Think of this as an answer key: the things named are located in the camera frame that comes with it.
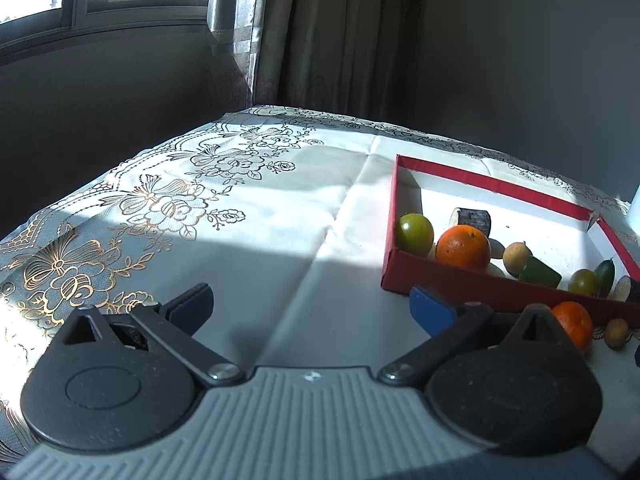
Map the bright green cucumber piece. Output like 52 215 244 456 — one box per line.
518 256 562 289

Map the white floral tablecloth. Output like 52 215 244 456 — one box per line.
0 105 640 461

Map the dark green cucumber piece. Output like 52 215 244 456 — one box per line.
594 257 617 299

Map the small brown round fruit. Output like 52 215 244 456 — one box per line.
502 242 530 278
604 318 629 350

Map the red cardboard box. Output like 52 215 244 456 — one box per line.
381 154 640 318

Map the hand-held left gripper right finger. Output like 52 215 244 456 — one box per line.
377 285 586 387

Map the patterned beige curtain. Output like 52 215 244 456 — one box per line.
207 0 429 122

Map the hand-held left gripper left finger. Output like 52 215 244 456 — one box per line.
60 282 246 387

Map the large green round fruit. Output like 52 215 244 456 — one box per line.
396 213 435 257

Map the small green round fruit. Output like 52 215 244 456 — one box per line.
568 268 600 296

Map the orange mandarin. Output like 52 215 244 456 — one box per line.
550 301 594 354
435 225 492 272

